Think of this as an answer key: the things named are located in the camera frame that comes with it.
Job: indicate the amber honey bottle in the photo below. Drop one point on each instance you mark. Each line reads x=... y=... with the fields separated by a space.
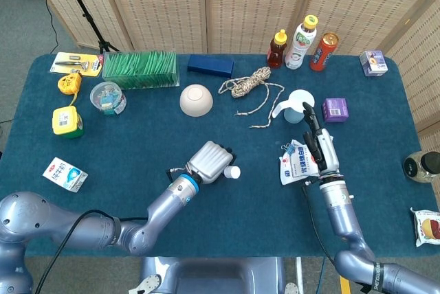
x=276 y=53

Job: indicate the dark blue rectangular box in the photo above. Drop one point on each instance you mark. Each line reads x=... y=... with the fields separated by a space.
x=209 y=65

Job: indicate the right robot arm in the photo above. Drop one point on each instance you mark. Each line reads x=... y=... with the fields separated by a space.
x=340 y=211

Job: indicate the white blue milk carton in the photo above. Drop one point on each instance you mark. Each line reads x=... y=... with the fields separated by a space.
x=65 y=174

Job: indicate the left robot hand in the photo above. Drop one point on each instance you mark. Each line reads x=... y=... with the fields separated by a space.
x=209 y=161

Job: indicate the green container yellow lid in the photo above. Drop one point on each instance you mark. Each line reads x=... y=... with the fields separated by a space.
x=65 y=122

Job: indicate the white snack packet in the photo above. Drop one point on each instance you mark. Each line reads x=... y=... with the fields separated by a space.
x=428 y=227

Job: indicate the small purple box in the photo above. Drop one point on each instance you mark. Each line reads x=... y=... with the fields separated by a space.
x=335 y=110

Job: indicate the orange red can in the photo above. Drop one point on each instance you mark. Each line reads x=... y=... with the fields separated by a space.
x=323 y=53

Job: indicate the white drink bottle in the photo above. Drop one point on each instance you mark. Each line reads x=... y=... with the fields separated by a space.
x=299 y=46

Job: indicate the purple toothpaste tube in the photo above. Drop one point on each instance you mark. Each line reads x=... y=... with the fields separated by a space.
x=233 y=172

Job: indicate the clear round jar of clips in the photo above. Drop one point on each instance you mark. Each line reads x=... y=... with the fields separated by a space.
x=108 y=100

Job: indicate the beige upturned bowl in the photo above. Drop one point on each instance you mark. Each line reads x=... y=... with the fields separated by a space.
x=196 y=100

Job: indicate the black tripod stand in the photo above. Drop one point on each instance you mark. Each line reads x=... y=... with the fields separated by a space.
x=84 y=12

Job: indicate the purple white small carton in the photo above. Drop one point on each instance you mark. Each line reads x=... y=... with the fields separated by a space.
x=374 y=63

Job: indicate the bamboo folding screen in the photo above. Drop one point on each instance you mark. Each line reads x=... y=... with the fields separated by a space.
x=240 y=5

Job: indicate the yellow tape measure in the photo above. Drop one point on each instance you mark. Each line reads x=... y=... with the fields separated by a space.
x=68 y=84

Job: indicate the blue table cloth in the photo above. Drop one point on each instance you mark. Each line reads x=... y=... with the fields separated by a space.
x=240 y=225

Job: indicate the razor blister pack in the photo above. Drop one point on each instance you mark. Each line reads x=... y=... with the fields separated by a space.
x=74 y=64

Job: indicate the glass jar black lid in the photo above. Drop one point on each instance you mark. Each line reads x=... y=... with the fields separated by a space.
x=421 y=168

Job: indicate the blue binder clip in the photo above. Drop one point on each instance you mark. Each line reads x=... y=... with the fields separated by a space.
x=291 y=149

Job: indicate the white sugar bag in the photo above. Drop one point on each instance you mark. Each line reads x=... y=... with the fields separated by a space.
x=292 y=170

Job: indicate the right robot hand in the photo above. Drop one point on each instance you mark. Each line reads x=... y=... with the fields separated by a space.
x=326 y=153

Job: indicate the clear box green sachets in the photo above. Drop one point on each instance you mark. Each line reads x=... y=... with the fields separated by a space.
x=141 y=69

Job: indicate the white table leg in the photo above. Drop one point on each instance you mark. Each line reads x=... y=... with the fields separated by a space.
x=299 y=275

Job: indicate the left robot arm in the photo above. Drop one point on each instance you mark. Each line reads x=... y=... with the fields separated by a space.
x=161 y=208

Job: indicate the grey blue robot torso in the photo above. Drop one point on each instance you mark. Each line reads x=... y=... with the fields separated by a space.
x=213 y=275

